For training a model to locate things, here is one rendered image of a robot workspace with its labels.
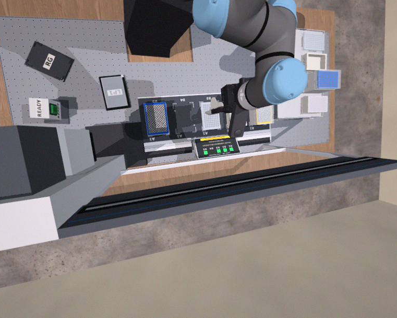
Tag white ready key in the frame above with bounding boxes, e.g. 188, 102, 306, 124
29, 98, 69, 124

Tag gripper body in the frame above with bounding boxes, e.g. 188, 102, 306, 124
221, 77, 253, 113

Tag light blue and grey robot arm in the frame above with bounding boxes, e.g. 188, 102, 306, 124
193, 0, 308, 138

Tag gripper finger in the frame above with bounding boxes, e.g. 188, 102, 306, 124
205, 97, 226, 115

